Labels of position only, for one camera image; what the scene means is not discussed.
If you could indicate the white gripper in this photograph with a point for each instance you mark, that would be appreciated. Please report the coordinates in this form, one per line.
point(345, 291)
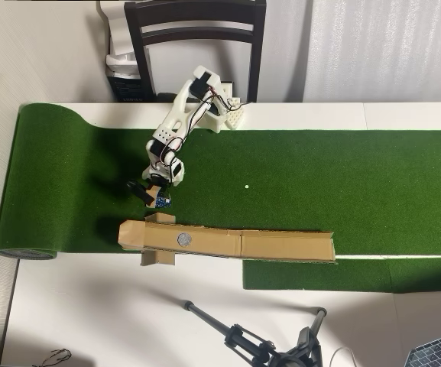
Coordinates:
point(152, 182)

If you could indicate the long green putting mat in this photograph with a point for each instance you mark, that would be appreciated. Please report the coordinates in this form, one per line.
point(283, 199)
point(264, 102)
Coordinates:
point(319, 172)

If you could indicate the dark printed box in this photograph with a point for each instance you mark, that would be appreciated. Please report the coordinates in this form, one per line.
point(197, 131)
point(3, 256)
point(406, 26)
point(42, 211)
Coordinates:
point(128, 89)

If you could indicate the black tripod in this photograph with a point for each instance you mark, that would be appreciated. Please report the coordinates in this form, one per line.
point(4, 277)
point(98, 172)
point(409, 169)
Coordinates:
point(239, 336)

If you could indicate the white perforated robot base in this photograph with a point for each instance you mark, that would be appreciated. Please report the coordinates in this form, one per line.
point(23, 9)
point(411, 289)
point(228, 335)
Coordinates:
point(235, 116)

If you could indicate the white curtain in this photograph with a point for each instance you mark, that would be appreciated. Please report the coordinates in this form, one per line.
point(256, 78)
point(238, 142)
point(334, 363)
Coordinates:
point(377, 49)

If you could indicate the white plastic appliance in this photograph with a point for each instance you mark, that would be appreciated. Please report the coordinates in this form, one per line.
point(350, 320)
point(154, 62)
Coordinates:
point(119, 38)

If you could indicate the brown cardboard ramp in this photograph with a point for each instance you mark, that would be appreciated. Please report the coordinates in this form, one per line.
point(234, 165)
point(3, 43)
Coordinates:
point(281, 246)

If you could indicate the dark wooden chair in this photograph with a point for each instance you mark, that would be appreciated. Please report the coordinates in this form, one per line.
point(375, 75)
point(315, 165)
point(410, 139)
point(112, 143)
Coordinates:
point(193, 15)

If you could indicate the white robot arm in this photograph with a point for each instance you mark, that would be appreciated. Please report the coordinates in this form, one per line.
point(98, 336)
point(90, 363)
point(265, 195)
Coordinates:
point(178, 111)

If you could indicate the short green turf strip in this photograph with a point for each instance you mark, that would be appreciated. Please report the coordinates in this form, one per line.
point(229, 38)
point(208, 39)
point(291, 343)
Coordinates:
point(319, 275)

